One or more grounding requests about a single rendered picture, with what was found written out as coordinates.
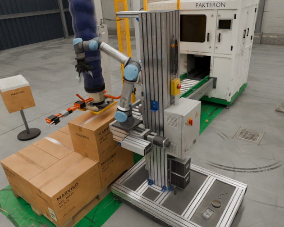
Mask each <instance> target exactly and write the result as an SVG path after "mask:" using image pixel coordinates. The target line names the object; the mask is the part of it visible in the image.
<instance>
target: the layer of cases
mask: <svg viewBox="0 0 284 227"><path fill-rule="evenodd" d="M132 162H133V152H132V151H130V150H128V149H126V148H123V147H121V146H117V147H116V148H115V149H114V150H113V151H111V152H110V153H109V154H108V155H107V156H106V157H104V159H102V160H101V161H100V162H99V161H97V160H94V159H92V158H89V157H87V156H85V155H82V154H79V153H77V152H75V151H74V148H73V143H72V139H71V135H70V131H69V126H68V125H67V126H65V127H63V128H61V129H59V130H57V131H55V132H54V133H51V134H49V135H48V136H46V137H44V138H42V139H40V140H38V141H37V142H35V143H33V144H31V145H29V146H27V147H25V148H24V149H22V150H20V151H18V152H16V153H14V154H12V155H11V156H9V157H7V158H5V159H3V160H1V161H0V163H1V165H2V168H3V170H4V172H5V174H6V177H7V179H8V181H9V184H10V186H11V187H12V188H13V189H14V190H16V191H17V192H18V193H19V194H20V195H22V196H23V197H24V198H25V199H27V200H28V201H29V202H30V203H32V204H33V205H34V206H36V207H37V208H38V209H39V210H41V211H42V212H43V213H44V214H45V215H47V216H48V217H49V218H51V219H52V220H53V221H54V222H56V223H57V224H58V225H60V226H61V225H62V224H63V223H65V222H66V221H67V220H68V219H69V218H70V217H71V216H73V215H74V214H75V213H76V212H77V211H78V210H79V209H81V208H82V207H83V206H84V205H85V204H86V203H87V202H88V201H89V200H90V199H92V198H93V197H94V196H95V195H96V194H97V193H98V192H99V191H101V190H102V189H103V188H104V187H105V186H106V185H108V184H109V183H110V182H111V181H112V180H113V179H114V178H115V177H117V176H118V175H119V174H120V173H121V172H122V171H123V170H124V169H125V168H127V167H128V166H129V165H130V164H131V163H132Z"/></svg>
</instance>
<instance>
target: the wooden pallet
mask: <svg viewBox="0 0 284 227"><path fill-rule="evenodd" d="M133 166H134V162H132V163H131V164H130V165H129V166H128V167H127V168H125V169H124V170H123V171H122V172H121V173H120V174H119V175H118V176H117V177H115V178H114V179H113V180H112V181H111V182H110V183H109V184H108V185H106V186H105V187H104V188H103V189H102V190H101V191H99V192H98V193H97V194H96V195H95V196H94V197H93V198H92V199H90V200H89V201H88V202H87V203H86V204H85V205H84V206H83V207H82V208H81V209H79V210H78V211H77V212H76V213H75V214H74V215H73V216H71V217H70V218H69V219H68V220H67V221H66V222H65V223H63V224H62V225H61V226H60V225H58V224H57V223H56V222H54V221H53V220H52V219H51V218H49V217H48V216H47V215H45V214H44V213H43V212H42V211H41V210H39V209H38V208H37V207H36V206H34V205H33V204H32V203H30V202H29V201H28V200H27V199H25V198H24V197H23V196H22V195H20V194H19V193H18V192H17V191H16V190H14V189H13V188H12V187H11V189H12V192H13V194H14V196H16V197H17V198H20V197H22V198H23V199H24V200H25V201H27V202H28V203H29V204H30V205H31V208H32V210H33V211H34V212H35V213H36V214H37V215H39V216H41V215H44V216H45V217H46V218H48V219H49V220H50V221H51V222H53V223H54V224H55V225H56V227H73V226H75V225H76V224H77V223H78V222H79V221H80V220H81V219H82V218H83V217H84V216H85V215H86V214H88V213H89V212H90V211H91V210H92V209H93V208H94V207H95V206H96V205H97V204H98V203H99V202H101V201H102V200H103V199H104V198H105V197H106V196H107V195H108V194H109V193H110V192H111V186H112V185H113V184H114V183H115V182H116V181H117V180H118V179H120V178H121V177H122V176H123V175H124V174H125V173H126V172H127V171H128V170H129V169H131V168H132V167H133Z"/></svg>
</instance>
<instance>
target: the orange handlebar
mask: <svg viewBox="0 0 284 227"><path fill-rule="evenodd" d="M104 97H107V98H112V99H119V98H121V95H119V96H118V97H114V96H110V95H104ZM92 100H93V98H91V99H89V100H87V101H86V102H85V103H88V102H90V101H92ZM77 108H79V106H76V105H74V106H71V107H69V108H68V109H67V111H70V110H72V111H75V110H76V109H77ZM56 116H58V117H59V116H61V115H60V114H57V115H56ZM46 122H47V123H51V122H50V121H48V120H47V121H46Z"/></svg>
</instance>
